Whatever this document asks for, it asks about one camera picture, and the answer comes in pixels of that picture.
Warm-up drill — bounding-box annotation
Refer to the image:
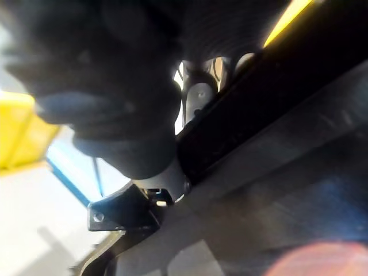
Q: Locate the blue edged pale panel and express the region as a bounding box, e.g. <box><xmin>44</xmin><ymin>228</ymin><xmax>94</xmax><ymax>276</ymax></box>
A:
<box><xmin>45</xmin><ymin>140</ymin><xmax>133</xmax><ymax>208</ymax></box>

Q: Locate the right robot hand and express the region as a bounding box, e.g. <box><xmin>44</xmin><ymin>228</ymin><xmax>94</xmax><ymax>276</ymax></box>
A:
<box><xmin>0</xmin><ymin>0</ymin><xmax>291</xmax><ymax>205</ymax></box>

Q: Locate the black plastic housing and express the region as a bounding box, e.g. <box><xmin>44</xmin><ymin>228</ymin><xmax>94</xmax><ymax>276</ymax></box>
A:
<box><xmin>76</xmin><ymin>0</ymin><xmax>368</xmax><ymax>276</ymax></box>

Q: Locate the yellow shelf beam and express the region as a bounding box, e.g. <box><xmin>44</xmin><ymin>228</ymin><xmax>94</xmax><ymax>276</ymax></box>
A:
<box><xmin>263</xmin><ymin>0</ymin><xmax>317</xmax><ymax>49</ymax></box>
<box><xmin>0</xmin><ymin>91</ymin><xmax>63</xmax><ymax>170</ymax></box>

